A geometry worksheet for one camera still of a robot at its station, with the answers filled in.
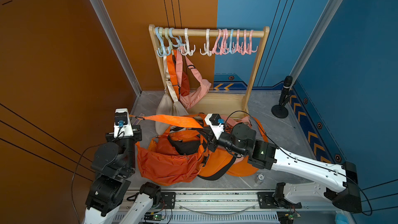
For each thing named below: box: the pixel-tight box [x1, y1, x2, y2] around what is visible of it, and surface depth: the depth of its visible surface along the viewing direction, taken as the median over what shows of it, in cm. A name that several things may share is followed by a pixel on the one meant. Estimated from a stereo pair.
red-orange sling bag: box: [135, 133, 204, 173], surface depth 70 cm
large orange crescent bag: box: [197, 148, 237, 180], surface depth 77 cm
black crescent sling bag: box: [167, 135, 201, 156], surface depth 84 cm
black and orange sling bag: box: [197, 148, 237, 181], surface depth 77 cm
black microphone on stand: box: [271, 75, 293, 119], surface depth 101 cm
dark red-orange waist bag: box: [129, 114, 205, 187], surface depth 69 cm
